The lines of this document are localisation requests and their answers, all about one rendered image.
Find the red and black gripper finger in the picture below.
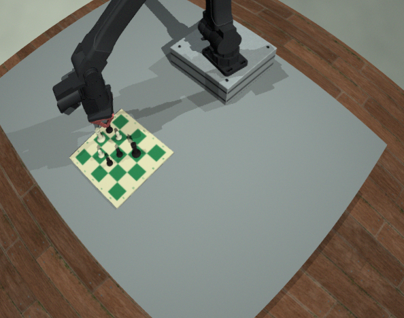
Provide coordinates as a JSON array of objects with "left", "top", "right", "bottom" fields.
[{"left": 91, "top": 113, "right": 114, "bottom": 128}]

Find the green and cream chessboard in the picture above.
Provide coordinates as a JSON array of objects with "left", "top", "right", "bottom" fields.
[{"left": 69, "top": 109, "right": 173, "bottom": 208}]

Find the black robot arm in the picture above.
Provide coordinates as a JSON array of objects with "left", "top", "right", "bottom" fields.
[{"left": 52, "top": 0, "right": 248, "bottom": 115}]

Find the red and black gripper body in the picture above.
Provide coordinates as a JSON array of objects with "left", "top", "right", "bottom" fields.
[{"left": 85, "top": 84, "right": 114, "bottom": 122}]

